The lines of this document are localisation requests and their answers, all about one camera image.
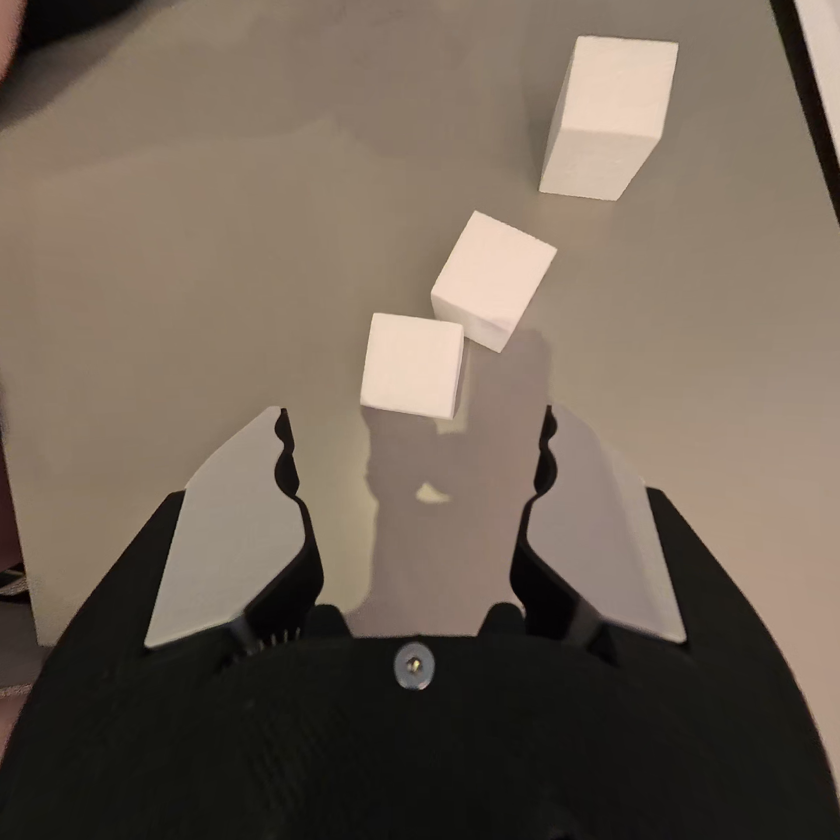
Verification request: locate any white hard foam cube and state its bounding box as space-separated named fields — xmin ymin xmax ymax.
xmin=430 ymin=210 xmax=559 ymax=354
xmin=538 ymin=35 xmax=679 ymax=202
xmin=360 ymin=312 xmax=466 ymax=420

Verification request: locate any person's left forearm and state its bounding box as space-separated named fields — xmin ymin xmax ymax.
xmin=0 ymin=0 xmax=28 ymax=78

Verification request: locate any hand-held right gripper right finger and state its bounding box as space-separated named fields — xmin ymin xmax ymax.
xmin=509 ymin=404 xmax=688 ymax=649

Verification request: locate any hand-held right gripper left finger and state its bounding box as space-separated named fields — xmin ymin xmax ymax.
xmin=143 ymin=405 xmax=326 ymax=652

